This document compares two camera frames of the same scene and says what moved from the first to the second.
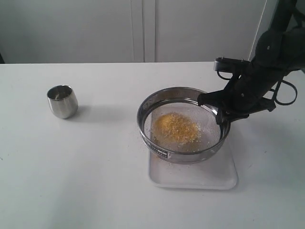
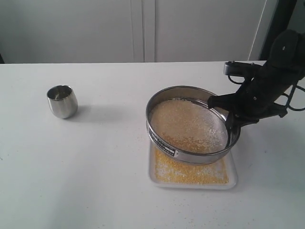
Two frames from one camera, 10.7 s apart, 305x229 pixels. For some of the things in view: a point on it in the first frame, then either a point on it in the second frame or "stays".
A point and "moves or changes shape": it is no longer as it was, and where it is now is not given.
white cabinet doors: (55, 31) stays
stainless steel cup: (63, 101) stays
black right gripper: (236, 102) -> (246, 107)
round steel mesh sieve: (174, 126) moves or changes shape
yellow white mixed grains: (175, 130) moves or changes shape
